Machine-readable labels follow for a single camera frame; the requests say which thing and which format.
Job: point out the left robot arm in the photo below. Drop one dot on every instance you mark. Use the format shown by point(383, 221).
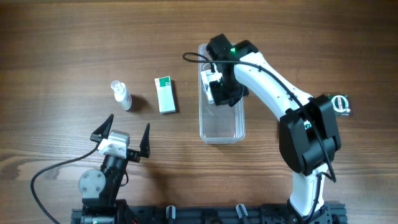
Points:
point(100, 187)

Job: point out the white spray bottle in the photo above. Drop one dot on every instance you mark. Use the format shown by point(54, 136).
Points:
point(121, 94)

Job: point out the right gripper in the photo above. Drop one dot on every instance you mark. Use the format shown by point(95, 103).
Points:
point(226, 97)

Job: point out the clear plastic container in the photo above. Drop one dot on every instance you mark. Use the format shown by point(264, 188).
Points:
point(219, 124)

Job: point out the dark green small box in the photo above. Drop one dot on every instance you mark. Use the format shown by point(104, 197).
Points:
point(341, 105)

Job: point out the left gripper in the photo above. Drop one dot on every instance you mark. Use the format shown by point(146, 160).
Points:
point(133, 154)

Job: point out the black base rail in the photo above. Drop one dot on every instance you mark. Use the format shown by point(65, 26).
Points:
point(330, 213)

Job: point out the white green Panadol box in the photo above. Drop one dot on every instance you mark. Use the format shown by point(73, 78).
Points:
point(165, 95)

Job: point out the white blue medicine box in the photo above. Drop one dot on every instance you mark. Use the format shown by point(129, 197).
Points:
point(207, 77)

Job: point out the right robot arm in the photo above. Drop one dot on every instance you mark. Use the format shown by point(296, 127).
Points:
point(308, 131)

